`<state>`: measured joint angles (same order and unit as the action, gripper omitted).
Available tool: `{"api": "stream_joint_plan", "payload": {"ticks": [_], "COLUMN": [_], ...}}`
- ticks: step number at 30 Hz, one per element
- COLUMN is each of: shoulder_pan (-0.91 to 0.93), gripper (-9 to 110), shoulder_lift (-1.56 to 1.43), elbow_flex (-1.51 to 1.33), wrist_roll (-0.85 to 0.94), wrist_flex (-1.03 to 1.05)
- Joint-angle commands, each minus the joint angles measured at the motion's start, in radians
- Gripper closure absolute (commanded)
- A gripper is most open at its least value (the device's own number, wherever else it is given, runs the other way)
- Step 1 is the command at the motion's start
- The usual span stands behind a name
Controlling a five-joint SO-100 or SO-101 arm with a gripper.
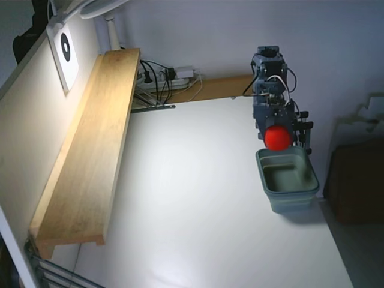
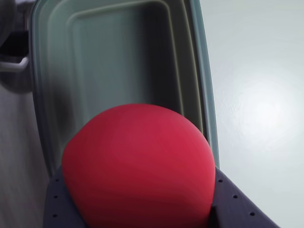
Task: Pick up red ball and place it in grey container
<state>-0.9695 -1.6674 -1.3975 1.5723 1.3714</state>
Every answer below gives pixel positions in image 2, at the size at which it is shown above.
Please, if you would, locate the red ball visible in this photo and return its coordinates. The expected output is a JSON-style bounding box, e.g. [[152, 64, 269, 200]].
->
[[61, 103, 217, 228]]

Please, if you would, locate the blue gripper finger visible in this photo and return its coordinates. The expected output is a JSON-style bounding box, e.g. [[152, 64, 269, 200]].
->
[[207, 165, 284, 228], [42, 167, 87, 228]]

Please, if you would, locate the grey plastic container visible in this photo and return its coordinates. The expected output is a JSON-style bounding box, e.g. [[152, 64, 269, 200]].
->
[[28, 0, 220, 178]]

